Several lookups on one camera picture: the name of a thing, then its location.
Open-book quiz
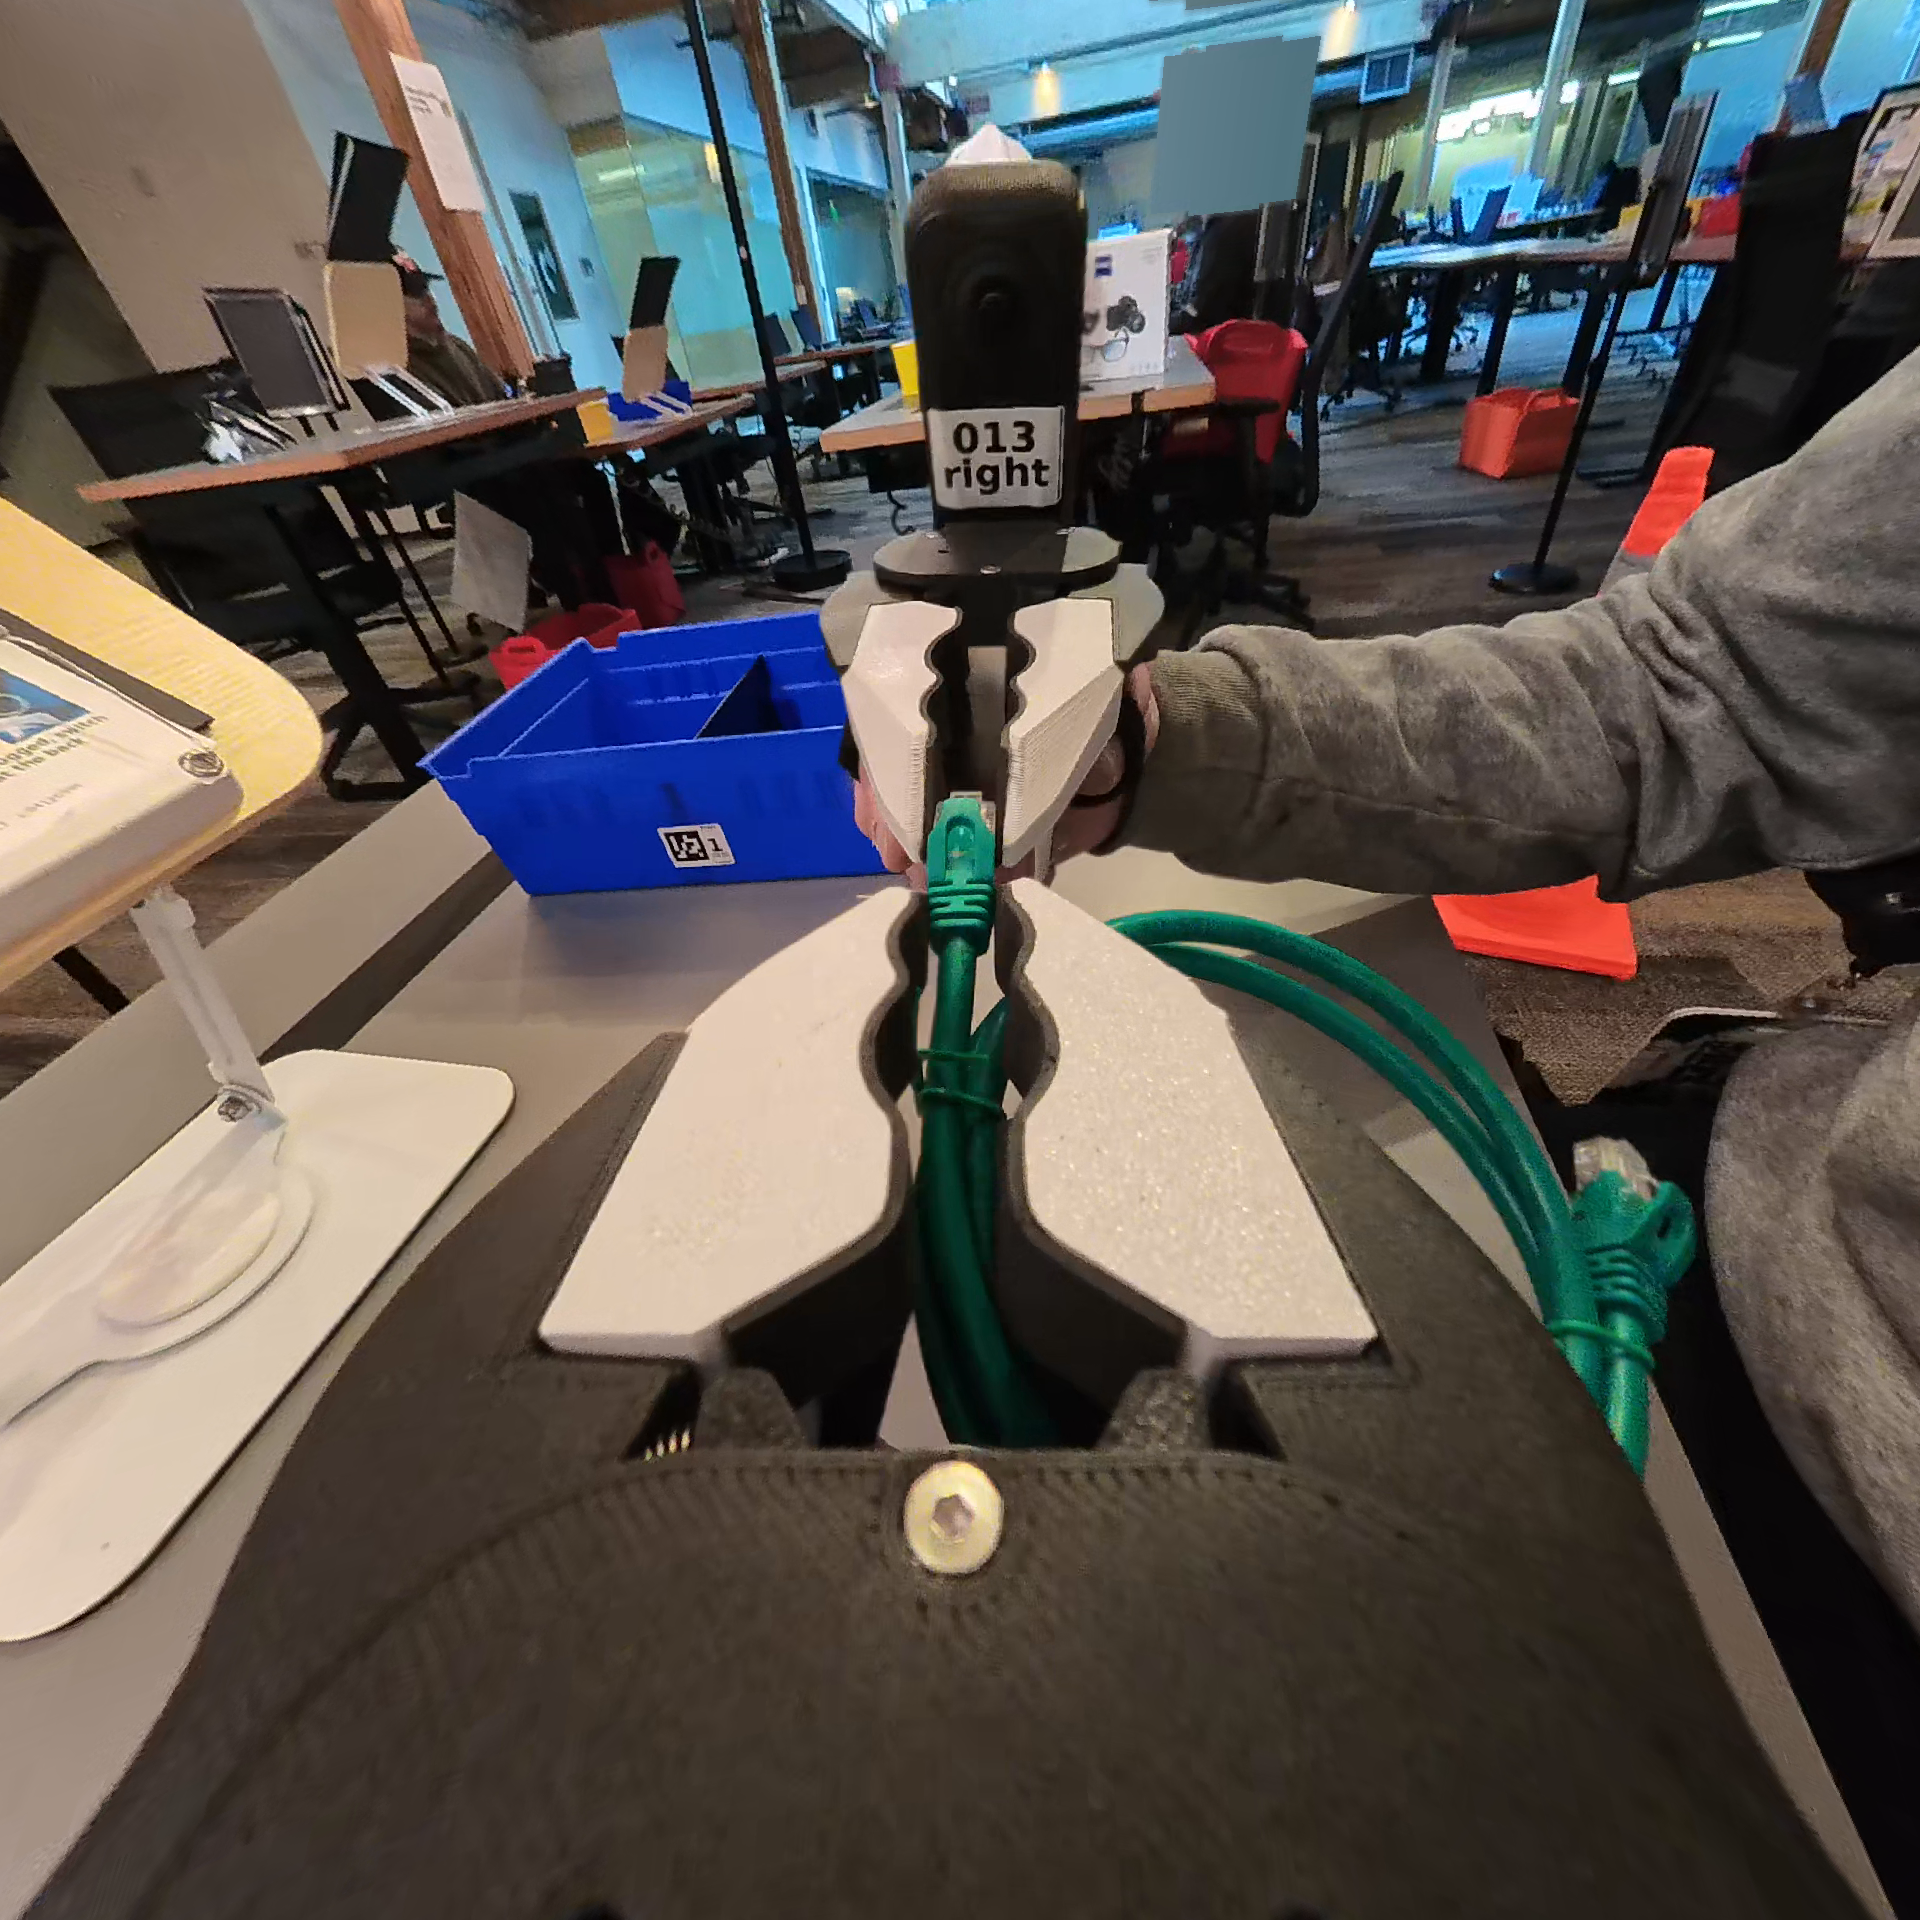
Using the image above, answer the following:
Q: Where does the person's right hand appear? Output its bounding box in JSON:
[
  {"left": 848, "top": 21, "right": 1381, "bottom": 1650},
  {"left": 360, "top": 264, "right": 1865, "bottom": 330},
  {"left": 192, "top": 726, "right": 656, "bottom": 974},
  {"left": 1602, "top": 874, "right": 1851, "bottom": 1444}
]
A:
[{"left": 852, "top": 655, "right": 1162, "bottom": 889}]

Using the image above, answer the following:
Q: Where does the red plastic bin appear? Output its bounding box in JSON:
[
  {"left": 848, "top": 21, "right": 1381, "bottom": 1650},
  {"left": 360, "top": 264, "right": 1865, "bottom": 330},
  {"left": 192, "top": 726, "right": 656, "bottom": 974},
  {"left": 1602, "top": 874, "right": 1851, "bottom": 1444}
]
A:
[
  {"left": 604, "top": 540, "right": 688, "bottom": 632},
  {"left": 487, "top": 602, "right": 647, "bottom": 693}
]

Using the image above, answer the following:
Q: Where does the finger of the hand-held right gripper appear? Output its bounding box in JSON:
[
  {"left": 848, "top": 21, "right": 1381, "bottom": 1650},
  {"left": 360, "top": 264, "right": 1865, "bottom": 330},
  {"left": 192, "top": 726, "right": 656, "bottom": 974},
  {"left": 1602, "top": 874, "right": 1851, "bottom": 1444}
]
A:
[
  {"left": 999, "top": 597, "right": 1131, "bottom": 879},
  {"left": 837, "top": 599, "right": 965, "bottom": 874}
]

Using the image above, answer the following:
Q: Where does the person's right forearm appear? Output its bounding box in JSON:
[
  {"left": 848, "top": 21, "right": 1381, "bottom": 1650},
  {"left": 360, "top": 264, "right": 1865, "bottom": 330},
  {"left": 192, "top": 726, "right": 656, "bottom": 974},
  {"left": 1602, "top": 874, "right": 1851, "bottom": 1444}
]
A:
[{"left": 1115, "top": 349, "right": 1920, "bottom": 906}]

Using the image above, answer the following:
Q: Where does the orange traffic cone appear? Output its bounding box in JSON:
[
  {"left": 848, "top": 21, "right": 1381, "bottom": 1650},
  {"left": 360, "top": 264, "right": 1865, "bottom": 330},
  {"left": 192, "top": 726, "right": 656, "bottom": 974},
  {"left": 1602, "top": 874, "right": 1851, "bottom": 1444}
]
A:
[{"left": 1615, "top": 445, "right": 1714, "bottom": 568}]

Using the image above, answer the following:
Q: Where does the orange flat cone base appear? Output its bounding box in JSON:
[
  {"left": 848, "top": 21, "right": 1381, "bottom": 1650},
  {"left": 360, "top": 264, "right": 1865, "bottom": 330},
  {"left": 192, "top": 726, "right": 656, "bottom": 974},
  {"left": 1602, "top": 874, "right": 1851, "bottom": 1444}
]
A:
[{"left": 1430, "top": 874, "right": 1638, "bottom": 981}]

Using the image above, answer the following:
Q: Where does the white product box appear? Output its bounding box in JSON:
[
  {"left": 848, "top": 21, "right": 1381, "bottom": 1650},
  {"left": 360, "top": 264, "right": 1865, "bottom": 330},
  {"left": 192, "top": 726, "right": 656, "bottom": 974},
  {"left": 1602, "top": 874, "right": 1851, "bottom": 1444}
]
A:
[{"left": 1075, "top": 226, "right": 1176, "bottom": 379}]

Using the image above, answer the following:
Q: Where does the green ethernet cable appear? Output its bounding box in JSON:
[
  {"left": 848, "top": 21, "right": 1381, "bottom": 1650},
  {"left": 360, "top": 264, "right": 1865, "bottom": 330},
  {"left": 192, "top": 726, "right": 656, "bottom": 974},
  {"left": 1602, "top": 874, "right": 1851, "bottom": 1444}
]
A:
[{"left": 912, "top": 793, "right": 1702, "bottom": 1478}]

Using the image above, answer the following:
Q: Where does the orange plastic bin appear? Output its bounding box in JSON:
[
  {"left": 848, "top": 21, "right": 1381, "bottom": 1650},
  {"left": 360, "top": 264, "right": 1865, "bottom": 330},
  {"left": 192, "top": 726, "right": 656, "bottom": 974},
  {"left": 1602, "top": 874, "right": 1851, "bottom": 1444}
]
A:
[{"left": 1460, "top": 386, "right": 1584, "bottom": 483}]

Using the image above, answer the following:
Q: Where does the white framed sign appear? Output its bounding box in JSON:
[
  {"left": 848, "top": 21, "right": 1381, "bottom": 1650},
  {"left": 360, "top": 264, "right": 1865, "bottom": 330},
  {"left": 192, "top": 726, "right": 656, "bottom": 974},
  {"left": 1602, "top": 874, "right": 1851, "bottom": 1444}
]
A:
[{"left": 0, "top": 608, "right": 246, "bottom": 957}]

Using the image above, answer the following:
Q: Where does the person's grey clothed torso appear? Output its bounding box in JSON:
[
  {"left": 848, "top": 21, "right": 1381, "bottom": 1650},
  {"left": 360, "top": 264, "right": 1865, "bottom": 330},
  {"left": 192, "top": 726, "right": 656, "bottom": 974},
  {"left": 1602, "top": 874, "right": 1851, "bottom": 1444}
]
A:
[{"left": 1706, "top": 1010, "right": 1920, "bottom": 1584}]

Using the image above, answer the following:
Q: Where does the black office chair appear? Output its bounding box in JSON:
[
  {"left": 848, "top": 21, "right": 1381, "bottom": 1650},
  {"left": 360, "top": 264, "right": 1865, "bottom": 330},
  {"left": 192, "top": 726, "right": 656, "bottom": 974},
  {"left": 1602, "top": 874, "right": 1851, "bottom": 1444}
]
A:
[{"left": 1280, "top": 169, "right": 1409, "bottom": 624}]

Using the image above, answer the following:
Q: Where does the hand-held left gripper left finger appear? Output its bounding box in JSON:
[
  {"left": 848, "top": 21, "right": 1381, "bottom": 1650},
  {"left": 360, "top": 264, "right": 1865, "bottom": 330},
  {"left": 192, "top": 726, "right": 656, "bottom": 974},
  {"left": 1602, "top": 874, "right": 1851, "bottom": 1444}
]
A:
[{"left": 536, "top": 882, "right": 923, "bottom": 1368}]

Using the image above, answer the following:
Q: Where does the blue plastic bin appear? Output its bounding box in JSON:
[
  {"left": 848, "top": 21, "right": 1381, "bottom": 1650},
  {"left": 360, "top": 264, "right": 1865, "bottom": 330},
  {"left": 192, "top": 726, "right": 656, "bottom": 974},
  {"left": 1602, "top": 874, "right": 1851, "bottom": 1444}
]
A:
[{"left": 419, "top": 609, "right": 888, "bottom": 899}]

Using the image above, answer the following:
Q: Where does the wooden desk with black legs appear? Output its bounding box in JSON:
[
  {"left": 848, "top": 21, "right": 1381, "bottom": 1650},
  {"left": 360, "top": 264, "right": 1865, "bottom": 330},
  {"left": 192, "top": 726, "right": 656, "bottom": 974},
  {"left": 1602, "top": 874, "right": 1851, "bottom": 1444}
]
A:
[
  {"left": 818, "top": 338, "right": 1222, "bottom": 518},
  {"left": 77, "top": 386, "right": 608, "bottom": 804}
]

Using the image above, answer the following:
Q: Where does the black stanchion pole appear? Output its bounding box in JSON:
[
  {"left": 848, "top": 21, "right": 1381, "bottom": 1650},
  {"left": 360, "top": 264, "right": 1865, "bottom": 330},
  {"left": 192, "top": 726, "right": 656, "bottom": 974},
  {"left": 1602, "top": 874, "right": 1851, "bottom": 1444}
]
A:
[
  {"left": 1487, "top": 90, "right": 1720, "bottom": 599},
  {"left": 682, "top": 0, "right": 855, "bottom": 592}
]

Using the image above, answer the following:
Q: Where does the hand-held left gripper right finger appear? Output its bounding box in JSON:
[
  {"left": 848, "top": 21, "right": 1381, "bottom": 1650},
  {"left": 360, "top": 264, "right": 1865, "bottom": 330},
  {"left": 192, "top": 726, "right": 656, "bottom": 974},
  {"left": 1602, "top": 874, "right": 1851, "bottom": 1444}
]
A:
[{"left": 1004, "top": 878, "right": 1382, "bottom": 1372}]

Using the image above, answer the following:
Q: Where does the framed tablet screen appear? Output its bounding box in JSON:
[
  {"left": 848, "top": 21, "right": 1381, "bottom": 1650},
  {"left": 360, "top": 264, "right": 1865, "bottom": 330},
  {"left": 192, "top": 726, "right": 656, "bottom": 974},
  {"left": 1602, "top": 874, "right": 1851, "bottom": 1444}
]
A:
[{"left": 201, "top": 287, "right": 343, "bottom": 422}]

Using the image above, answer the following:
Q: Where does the white sign stand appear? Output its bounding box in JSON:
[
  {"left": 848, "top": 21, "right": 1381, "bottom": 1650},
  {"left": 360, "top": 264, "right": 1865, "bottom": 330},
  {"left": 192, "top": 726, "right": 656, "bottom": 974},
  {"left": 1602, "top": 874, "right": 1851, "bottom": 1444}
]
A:
[{"left": 0, "top": 885, "right": 516, "bottom": 1643}]

